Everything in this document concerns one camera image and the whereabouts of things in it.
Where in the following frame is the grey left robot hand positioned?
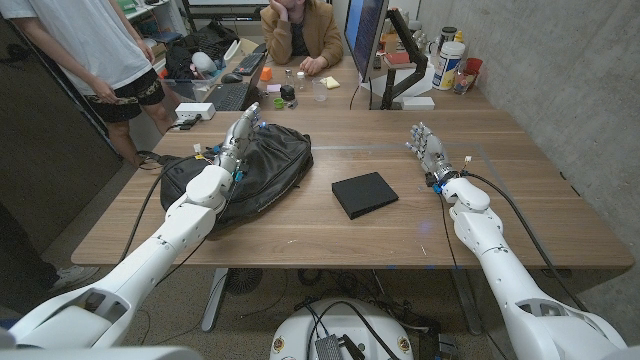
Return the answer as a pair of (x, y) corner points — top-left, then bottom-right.
(214, 102), (264, 174)

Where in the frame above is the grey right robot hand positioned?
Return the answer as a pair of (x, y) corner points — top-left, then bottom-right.
(404, 122), (459, 184)

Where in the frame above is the black leather backpack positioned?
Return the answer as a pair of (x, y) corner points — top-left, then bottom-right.
(159, 123), (315, 234)

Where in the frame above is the black folder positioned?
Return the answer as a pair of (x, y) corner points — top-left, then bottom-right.
(331, 171), (400, 221)

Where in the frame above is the black laptop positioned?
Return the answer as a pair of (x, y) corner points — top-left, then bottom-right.
(203, 49), (269, 112)

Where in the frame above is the white flat box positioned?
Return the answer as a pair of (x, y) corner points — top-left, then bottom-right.
(401, 96), (436, 111)

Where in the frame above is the white power adapter box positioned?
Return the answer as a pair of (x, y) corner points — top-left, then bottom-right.
(174, 102), (217, 122)

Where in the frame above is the clear plastic bin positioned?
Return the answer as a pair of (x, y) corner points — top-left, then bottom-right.
(162, 69), (226, 103)

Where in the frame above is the black keyboard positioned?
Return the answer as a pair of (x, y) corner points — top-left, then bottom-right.
(231, 51), (266, 77)

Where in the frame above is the grey white rounded object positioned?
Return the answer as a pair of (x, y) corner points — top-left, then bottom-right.
(191, 51), (219, 75)

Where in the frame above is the white wipes canister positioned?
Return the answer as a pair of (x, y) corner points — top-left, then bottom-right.
(431, 40), (467, 92)

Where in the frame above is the clear plastic cup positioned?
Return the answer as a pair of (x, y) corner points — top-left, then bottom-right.
(311, 77), (329, 103)

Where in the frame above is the black mesh bag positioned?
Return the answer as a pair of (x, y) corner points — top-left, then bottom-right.
(164, 19), (241, 81)

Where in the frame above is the black lidded tumbler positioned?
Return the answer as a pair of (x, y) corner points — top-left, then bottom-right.
(438, 26), (459, 51)

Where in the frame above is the seated person in tan jacket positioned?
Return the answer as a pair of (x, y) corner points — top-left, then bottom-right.
(259, 0), (345, 77)

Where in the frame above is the computer monitor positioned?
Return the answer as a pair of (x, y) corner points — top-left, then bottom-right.
(343, 0), (390, 84)

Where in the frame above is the black round floor fan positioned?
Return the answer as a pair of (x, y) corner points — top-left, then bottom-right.
(224, 268), (265, 296)

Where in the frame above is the white shelf unit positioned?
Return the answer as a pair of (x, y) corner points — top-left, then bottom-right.
(119, 0), (186, 51)

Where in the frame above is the grey table leg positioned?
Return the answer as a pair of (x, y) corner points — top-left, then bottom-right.
(200, 267), (230, 334)
(449, 269), (484, 336)

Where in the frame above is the standing person in white t-shirt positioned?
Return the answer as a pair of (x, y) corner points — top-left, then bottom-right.
(0, 0), (177, 169)

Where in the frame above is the black partition panel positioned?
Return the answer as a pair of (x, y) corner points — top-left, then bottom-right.
(0, 19), (124, 251)

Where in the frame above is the white robot torso base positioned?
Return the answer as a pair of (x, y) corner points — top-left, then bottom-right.
(269, 298), (415, 360)

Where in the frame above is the white sneaker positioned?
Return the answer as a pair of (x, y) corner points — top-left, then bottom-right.
(49, 264), (100, 295)

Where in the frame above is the white monitor base plate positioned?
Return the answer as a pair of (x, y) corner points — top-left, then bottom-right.
(360, 64), (435, 99)

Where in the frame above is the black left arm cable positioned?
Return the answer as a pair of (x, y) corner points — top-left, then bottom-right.
(117, 152), (202, 264)

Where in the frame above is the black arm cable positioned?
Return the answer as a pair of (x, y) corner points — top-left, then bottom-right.
(117, 152), (202, 264)
(459, 169), (589, 312)

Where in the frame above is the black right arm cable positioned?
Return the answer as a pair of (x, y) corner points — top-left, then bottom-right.
(459, 169), (589, 312)

